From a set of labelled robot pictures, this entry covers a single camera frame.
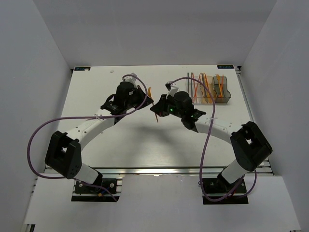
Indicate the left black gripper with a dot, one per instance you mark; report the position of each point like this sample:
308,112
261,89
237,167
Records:
141,94

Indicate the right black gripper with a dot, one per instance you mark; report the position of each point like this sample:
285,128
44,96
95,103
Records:
160,108

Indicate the red chopstick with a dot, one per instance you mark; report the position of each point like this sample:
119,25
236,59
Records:
197,85

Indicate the dark blue chopstick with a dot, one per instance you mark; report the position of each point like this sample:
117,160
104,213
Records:
189,84

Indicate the red plastic knife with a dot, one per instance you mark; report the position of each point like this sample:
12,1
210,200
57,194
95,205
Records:
209,93

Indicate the red plastic fork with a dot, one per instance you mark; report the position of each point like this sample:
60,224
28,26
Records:
211,85

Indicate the orange plastic fork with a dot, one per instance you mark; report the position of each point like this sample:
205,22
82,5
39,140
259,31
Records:
220,82

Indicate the dark grey chopstick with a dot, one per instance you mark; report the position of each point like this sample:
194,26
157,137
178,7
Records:
193,82

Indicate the orange plastic knife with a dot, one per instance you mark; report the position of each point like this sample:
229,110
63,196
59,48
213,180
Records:
206,84

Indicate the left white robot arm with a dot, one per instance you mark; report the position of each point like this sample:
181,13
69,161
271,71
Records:
64,152

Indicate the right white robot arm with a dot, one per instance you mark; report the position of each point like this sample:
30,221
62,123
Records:
249,144

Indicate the clear plastic container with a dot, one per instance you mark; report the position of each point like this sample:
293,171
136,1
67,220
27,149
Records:
199,95

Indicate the orange plastic container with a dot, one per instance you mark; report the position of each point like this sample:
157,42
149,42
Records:
206,94

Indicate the grey plastic container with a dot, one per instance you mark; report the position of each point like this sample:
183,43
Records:
227,95

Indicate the left blue table label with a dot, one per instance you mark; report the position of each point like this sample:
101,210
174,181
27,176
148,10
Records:
82,68

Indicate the blue table label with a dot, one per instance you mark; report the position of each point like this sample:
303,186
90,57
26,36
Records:
82,68
225,66

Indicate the right blue table label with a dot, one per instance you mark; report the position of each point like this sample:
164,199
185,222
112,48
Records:
225,66

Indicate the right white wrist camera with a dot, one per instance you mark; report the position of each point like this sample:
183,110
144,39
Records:
172,89

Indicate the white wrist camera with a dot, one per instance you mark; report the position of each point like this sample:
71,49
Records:
131,78
172,89

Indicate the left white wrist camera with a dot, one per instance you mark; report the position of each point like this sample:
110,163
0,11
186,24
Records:
131,78

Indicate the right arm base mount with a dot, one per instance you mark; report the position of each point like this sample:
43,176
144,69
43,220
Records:
215,190

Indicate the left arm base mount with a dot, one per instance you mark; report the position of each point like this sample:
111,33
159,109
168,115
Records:
112,187

